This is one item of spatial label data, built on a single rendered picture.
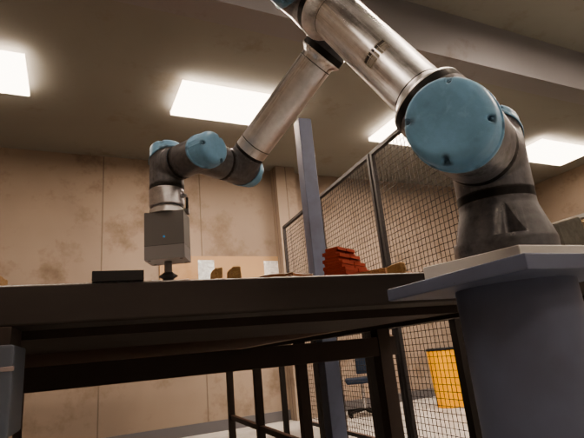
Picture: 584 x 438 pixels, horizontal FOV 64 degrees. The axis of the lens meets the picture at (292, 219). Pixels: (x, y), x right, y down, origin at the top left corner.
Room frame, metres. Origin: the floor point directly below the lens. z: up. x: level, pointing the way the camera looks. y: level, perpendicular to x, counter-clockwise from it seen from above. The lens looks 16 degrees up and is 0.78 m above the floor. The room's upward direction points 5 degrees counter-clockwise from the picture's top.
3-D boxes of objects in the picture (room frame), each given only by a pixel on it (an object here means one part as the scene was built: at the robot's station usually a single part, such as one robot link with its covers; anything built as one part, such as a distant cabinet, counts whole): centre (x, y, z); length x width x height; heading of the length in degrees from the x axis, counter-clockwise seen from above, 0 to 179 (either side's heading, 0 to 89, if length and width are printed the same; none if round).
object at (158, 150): (0.96, 0.27, 1.21); 0.09 x 0.08 x 0.11; 55
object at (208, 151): (0.92, 0.18, 1.21); 0.11 x 0.11 x 0.08; 55
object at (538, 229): (0.71, -0.33, 0.95); 0.15 x 0.15 x 0.10
